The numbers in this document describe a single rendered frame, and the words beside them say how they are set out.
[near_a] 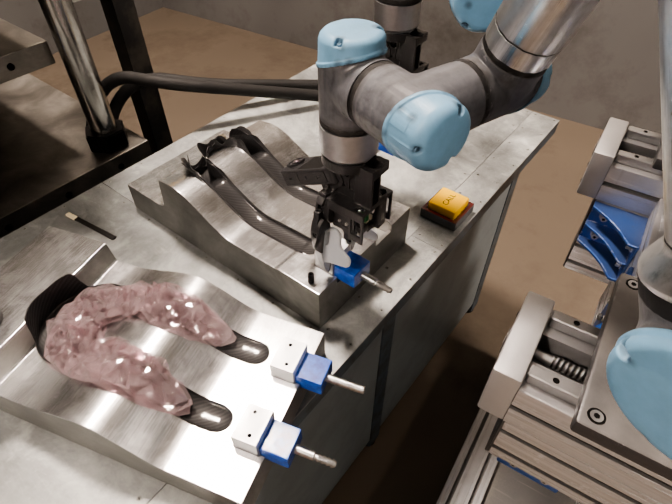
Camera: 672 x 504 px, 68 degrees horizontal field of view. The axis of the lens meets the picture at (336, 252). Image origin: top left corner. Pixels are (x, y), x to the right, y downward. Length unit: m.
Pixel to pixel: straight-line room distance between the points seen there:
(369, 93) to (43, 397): 0.57
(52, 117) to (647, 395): 1.45
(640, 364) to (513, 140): 1.01
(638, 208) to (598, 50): 2.04
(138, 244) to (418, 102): 0.69
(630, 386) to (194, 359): 0.55
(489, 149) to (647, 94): 1.86
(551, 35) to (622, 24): 2.41
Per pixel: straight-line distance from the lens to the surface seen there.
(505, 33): 0.54
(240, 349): 0.76
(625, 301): 0.65
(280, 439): 0.67
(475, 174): 1.17
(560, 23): 0.53
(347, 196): 0.67
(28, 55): 1.28
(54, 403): 0.76
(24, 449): 0.85
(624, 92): 3.05
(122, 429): 0.70
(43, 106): 1.62
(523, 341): 0.62
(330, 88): 0.57
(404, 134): 0.48
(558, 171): 2.71
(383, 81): 0.52
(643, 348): 0.34
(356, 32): 0.56
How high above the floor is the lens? 1.48
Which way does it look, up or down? 46 degrees down
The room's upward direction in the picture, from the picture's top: straight up
